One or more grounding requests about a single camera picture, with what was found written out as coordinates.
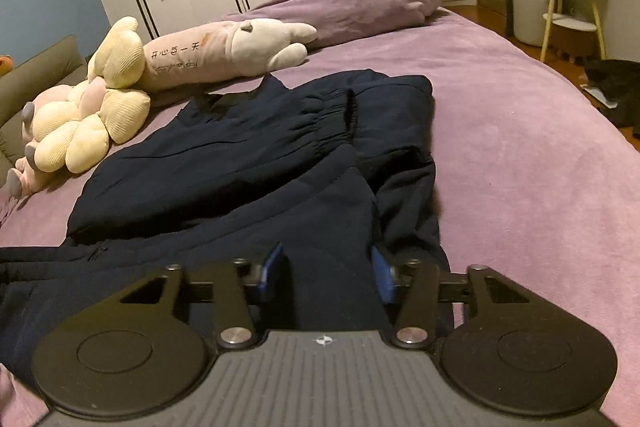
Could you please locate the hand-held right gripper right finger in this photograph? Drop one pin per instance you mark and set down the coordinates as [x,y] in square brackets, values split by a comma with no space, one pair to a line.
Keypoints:
[382,277]

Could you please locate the orange plush toy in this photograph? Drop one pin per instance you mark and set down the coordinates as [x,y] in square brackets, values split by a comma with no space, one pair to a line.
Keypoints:
[5,66]

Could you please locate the white round stool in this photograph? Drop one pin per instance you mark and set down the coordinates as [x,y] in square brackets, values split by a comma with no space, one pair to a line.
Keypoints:
[530,19]

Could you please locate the brown round footed basket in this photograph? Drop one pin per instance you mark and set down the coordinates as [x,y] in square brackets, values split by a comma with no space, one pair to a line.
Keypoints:
[575,42]

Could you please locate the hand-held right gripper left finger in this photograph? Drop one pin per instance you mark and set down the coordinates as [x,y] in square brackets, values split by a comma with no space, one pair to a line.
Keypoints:
[270,274]

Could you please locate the pink plush toy grey hooves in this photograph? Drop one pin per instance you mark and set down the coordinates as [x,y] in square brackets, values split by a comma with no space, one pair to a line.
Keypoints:
[30,172]

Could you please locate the navy blue zip jacket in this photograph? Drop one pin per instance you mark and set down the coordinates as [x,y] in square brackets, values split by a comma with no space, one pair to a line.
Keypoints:
[225,167]

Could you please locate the cream flower plush cushion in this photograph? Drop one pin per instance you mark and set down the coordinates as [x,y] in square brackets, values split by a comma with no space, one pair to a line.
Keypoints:
[100,122]

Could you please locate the long pink rabbit plush pillow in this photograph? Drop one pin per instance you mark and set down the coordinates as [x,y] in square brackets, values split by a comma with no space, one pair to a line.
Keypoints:
[215,52]

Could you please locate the black bag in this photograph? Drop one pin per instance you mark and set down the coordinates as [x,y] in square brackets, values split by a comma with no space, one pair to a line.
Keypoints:
[617,87]

